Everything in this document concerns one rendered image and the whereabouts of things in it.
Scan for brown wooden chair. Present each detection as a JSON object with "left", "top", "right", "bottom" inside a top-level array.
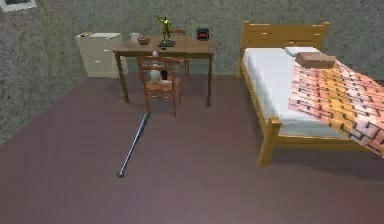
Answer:
[
  {"left": 137, "top": 55, "right": 183, "bottom": 118},
  {"left": 169, "top": 28, "right": 190, "bottom": 80}
]

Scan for white teddy bear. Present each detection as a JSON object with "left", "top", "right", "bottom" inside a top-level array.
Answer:
[{"left": 148, "top": 50, "right": 173, "bottom": 84}]

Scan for brown wooden table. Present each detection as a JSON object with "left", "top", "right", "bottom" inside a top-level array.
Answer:
[{"left": 112, "top": 35, "right": 215, "bottom": 108}]

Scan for blue baseball bat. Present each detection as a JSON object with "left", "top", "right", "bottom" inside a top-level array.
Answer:
[{"left": 116, "top": 113, "right": 151, "bottom": 179}]

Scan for black alarm clock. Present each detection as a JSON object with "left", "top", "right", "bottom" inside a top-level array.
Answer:
[{"left": 196, "top": 27, "right": 210, "bottom": 42}]

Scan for yellow wooden bed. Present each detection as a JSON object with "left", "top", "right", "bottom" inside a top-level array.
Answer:
[{"left": 237, "top": 20, "right": 384, "bottom": 168}]

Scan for golden statue on black base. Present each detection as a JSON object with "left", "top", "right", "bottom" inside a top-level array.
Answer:
[{"left": 154, "top": 14, "right": 177, "bottom": 48}]

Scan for cream chest of drawers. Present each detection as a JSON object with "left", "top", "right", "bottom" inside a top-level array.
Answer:
[{"left": 75, "top": 31, "right": 129, "bottom": 80}]

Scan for white pillow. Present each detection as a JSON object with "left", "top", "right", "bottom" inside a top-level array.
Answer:
[{"left": 284, "top": 46, "right": 322, "bottom": 58}]

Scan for brown box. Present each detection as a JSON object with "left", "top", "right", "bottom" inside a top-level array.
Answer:
[{"left": 295, "top": 51, "right": 338, "bottom": 70}]

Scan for orange patterned blanket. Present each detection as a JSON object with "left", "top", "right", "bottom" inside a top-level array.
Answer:
[{"left": 288, "top": 60, "right": 384, "bottom": 158}]

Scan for framed wall picture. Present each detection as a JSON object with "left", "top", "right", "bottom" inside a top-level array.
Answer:
[{"left": 0, "top": 0, "right": 38, "bottom": 13}]

